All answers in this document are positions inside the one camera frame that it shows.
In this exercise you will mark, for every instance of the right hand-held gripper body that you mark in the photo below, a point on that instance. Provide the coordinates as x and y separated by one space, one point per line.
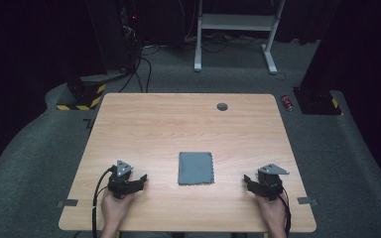
269 185

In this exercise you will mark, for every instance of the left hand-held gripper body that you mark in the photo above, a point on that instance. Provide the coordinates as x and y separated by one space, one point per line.
120 180

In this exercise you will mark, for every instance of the blue-grey cloth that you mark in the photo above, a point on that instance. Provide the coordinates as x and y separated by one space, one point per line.
195 168

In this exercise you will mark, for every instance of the person's right hand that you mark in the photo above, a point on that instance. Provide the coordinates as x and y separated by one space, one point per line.
274 213

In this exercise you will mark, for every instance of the person's left hand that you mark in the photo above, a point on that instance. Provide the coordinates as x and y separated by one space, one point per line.
114 211

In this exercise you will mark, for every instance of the grey tape strip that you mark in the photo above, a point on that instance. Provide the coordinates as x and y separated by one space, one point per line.
307 200

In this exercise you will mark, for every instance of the grey round table grommet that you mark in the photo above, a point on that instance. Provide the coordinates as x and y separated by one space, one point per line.
222 106

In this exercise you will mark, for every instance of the red can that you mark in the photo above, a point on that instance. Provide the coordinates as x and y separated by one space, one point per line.
286 102

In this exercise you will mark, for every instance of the black yellow striped stand base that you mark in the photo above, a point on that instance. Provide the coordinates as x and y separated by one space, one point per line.
86 95

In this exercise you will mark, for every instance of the dark equipment with red light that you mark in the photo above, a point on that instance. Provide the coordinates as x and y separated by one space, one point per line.
130 33

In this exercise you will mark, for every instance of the white metal stand frame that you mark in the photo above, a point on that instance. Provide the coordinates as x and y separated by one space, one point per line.
238 22

